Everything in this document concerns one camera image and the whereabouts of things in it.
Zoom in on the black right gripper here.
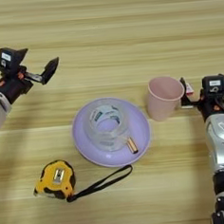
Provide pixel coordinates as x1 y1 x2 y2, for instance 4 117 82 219
177 73 224 123

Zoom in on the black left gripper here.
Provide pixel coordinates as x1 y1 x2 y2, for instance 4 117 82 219
0 44 64 106

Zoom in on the pink plastic cup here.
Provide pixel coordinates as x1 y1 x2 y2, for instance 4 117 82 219
144 74 189 123

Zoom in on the clear adhesive tape roll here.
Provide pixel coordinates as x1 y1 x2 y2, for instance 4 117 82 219
81 102 134 154

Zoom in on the small red white box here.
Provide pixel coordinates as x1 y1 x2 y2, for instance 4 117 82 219
184 82 196 97

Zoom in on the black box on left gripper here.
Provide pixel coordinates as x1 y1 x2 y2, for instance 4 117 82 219
0 46 24 77

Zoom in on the purple round plate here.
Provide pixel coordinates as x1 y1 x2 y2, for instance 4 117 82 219
69 94 154 171

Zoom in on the small brass battery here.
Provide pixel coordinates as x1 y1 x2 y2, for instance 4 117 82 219
124 136 140 156

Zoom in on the yellow black tape measure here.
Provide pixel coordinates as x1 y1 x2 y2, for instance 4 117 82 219
30 154 136 207

